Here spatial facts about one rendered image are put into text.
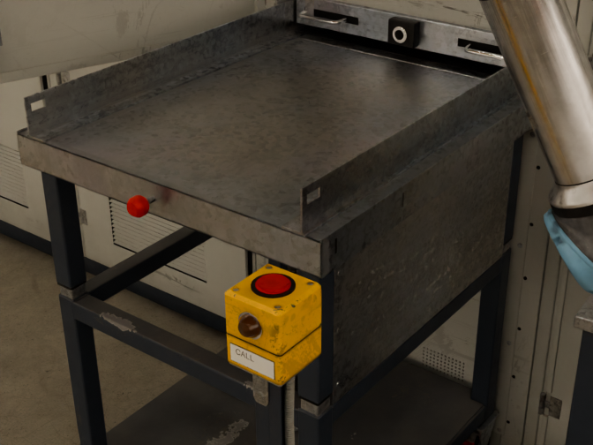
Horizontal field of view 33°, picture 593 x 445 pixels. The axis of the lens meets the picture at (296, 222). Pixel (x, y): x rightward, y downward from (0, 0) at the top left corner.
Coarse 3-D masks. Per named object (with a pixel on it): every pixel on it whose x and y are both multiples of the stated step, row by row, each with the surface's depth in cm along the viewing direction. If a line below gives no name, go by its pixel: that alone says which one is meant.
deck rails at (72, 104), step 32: (224, 32) 192; (256, 32) 200; (128, 64) 174; (160, 64) 181; (192, 64) 188; (224, 64) 191; (32, 96) 159; (64, 96) 164; (96, 96) 170; (128, 96) 176; (480, 96) 164; (512, 96) 174; (32, 128) 161; (64, 128) 163; (416, 128) 149; (448, 128) 158; (352, 160) 136; (384, 160) 144; (416, 160) 151; (320, 192) 132; (352, 192) 139; (288, 224) 133; (320, 224) 133
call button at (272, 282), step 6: (264, 276) 111; (270, 276) 111; (276, 276) 111; (282, 276) 111; (258, 282) 110; (264, 282) 110; (270, 282) 110; (276, 282) 110; (282, 282) 110; (288, 282) 110; (258, 288) 109; (264, 288) 109; (270, 288) 109; (276, 288) 109; (282, 288) 109; (288, 288) 109
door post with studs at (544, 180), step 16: (576, 0) 167; (544, 160) 182; (544, 176) 184; (544, 192) 185; (544, 208) 186; (544, 224) 188; (528, 240) 191; (544, 240) 189; (528, 256) 193; (528, 272) 194; (528, 288) 196; (528, 304) 197; (528, 320) 199; (528, 336) 200; (528, 352) 202; (512, 368) 206; (528, 368) 203; (512, 384) 208; (512, 400) 209; (512, 416) 211; (512, 432) 213
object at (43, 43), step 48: (0, 0) 182; (48, 0) 187; (96, 0) 192; (144, 0) 197; (192, 0) 203; (240, 0) 209; (0, 48) 185; (48, 48) 190; (96, 48) 196; (144, 48) 198
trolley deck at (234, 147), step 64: (256, 64) 192; (320, 64) 192; (384, 64) 191; (128, 128) 164; (192, 128) 164; (256, 128) 164; (320, 128) 164; (384, 128) 163; (512, 128) 170; (128, 192) 151; (192, 192) 143; (256, 192) 143; (384, 192) 142; (320, 256) 131
